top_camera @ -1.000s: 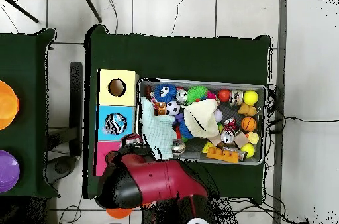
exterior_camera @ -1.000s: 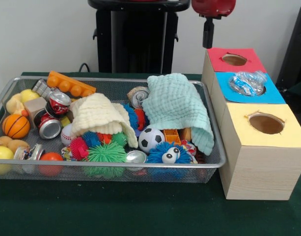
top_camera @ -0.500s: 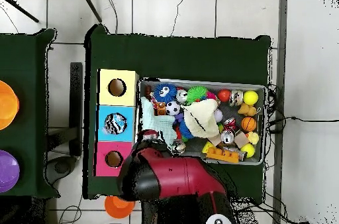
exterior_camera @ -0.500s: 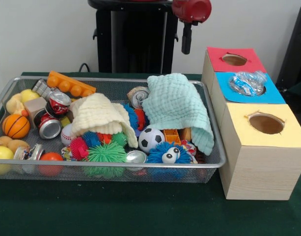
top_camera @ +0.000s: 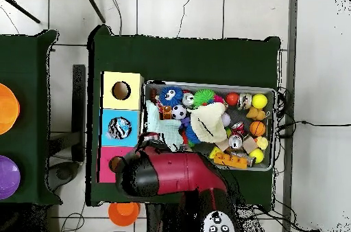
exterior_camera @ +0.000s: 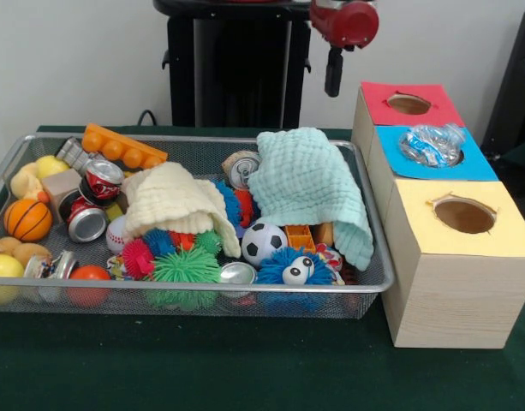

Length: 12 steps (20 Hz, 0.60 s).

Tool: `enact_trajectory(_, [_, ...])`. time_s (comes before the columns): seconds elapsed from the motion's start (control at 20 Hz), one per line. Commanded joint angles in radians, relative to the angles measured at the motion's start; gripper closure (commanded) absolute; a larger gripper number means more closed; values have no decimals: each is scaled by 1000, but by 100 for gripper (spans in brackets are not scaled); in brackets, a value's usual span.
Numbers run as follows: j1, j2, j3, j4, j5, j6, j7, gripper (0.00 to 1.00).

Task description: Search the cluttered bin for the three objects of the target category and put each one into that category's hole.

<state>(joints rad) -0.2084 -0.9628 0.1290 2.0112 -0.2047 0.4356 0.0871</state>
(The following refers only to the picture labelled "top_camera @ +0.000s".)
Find mint muslin cloth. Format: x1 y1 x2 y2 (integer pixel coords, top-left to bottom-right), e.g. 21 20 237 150
145 100 184 152

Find clear bottle blue label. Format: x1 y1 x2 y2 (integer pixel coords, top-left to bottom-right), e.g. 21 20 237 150
107 117 133 140

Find cream muslin cloth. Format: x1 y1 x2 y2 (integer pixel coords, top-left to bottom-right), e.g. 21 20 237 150
189 102 230 145

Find long orange toy block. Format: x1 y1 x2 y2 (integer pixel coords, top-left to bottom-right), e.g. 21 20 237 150
213 151 249 170

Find wooden box with three holes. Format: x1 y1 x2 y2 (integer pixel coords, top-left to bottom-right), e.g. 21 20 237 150
96 71 145 184

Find black and white soccer ball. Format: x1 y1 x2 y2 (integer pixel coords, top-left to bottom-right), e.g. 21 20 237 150
171 104 188 121

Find blue spiky ball with eyes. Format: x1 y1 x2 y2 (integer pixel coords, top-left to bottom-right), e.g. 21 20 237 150
159 86 184 107

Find green spiky rubber ball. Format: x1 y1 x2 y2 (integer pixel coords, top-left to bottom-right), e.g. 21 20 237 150
193 89 216 106

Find dark green tablecloth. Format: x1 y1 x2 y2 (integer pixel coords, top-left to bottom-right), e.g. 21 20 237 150
86 24 282 211
0 29 62 207

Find orange plastic cup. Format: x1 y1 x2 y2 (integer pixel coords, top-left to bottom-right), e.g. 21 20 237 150
108 202 141 227

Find red soda can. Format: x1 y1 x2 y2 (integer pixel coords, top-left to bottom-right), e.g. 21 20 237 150
228 121 245 150

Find red rubber ball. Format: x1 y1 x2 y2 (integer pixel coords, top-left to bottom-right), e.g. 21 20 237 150
225 92 240 106

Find grey round stand base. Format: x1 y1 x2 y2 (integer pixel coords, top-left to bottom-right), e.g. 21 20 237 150
47 161 81 192

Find orange mini basketball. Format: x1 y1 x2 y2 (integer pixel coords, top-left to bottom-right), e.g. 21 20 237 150
249 121 267 137

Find large yellow ball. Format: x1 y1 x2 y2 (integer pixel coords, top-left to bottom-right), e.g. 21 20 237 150
252 93 269 110

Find black stand legs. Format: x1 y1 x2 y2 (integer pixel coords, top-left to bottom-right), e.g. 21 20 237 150
0 0 106 24

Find orange plastic bowl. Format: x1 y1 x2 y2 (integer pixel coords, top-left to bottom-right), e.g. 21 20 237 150
0 82 21 135

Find purple plastic bowl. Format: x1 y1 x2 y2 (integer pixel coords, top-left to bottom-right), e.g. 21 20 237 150
0 154 21 200

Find black floor post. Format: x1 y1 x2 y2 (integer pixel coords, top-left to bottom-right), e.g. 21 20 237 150
71 64 86 163

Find silver wire mesh bin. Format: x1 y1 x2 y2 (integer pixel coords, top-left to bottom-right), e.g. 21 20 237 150
138 79 278 172

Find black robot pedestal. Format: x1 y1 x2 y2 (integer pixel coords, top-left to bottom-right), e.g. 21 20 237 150
145 202 187 232

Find thin black floor cable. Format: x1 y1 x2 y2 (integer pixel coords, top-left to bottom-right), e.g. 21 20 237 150
276 120 351 128

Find grey floor cable cover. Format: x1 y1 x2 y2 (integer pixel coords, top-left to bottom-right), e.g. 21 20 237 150
282 0 299 232

